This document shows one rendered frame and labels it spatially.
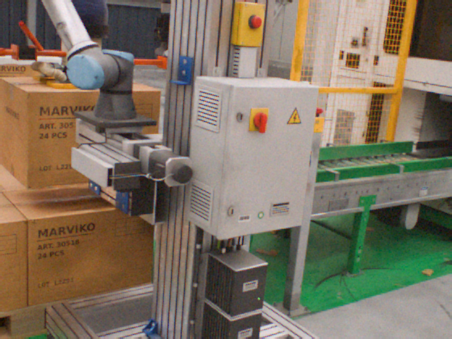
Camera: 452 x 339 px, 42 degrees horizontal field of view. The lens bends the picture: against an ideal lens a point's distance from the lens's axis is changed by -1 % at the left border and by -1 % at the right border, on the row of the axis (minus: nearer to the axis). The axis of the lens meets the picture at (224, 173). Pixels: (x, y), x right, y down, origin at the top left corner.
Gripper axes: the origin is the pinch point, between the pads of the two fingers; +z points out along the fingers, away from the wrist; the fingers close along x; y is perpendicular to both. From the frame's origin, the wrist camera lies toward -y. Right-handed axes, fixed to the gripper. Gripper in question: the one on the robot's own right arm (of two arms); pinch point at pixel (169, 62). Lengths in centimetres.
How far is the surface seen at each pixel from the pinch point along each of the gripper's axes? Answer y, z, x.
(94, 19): 28.8, -14.9, -15.5
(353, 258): -128, 108, 10
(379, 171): -151, 59, 0
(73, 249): 38, 83, -5
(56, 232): 47, 74, -5
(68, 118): 42.5, 25.0, -6.2
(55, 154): 47, 40, -6
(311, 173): -65, 46, 29
